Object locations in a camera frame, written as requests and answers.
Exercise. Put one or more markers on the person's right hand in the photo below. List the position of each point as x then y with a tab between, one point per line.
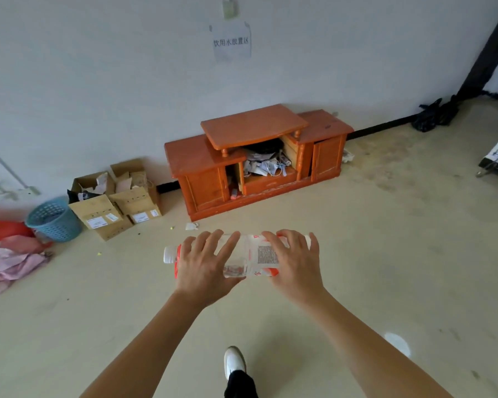
301	273

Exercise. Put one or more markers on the person's left hand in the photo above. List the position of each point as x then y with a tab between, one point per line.
203	277

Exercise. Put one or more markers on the orange wooden cabinet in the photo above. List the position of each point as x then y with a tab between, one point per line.
203	186

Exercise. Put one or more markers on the person's left forearm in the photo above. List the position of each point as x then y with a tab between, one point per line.
149	348

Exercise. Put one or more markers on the person's right forearm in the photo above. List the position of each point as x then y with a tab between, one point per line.
369	352

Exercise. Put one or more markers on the person's white shoe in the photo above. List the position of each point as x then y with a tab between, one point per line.
234	360

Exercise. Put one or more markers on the person's black trousers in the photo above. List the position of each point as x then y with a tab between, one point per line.
240	387

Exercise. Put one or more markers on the crumpled white paper scrap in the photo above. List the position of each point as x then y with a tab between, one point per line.
192	226

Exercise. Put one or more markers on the labelled cardboard box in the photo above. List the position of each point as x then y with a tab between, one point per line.
87	207
128	200

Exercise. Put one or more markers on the pile of white papers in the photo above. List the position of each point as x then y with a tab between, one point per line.
265	165

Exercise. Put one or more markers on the white plastic bag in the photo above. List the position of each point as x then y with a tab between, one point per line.
347	156

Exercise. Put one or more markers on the blue plastic basket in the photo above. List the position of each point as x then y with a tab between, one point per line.
54	223

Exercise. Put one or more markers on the pink cloth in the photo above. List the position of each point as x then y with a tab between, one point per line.
12	265

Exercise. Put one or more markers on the red cloth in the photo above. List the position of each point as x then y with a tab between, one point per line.
4	232

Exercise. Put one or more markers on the black plastic bag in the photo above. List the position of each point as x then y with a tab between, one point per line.
431	116

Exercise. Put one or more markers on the white paper sign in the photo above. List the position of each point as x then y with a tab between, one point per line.
232	43

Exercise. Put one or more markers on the white wall conduit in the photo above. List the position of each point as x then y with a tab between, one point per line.
9	169
1	188

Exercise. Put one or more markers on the white wall switch plate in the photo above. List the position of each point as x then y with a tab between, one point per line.
229	9

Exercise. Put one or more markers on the black door frame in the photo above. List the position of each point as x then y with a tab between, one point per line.
485	49

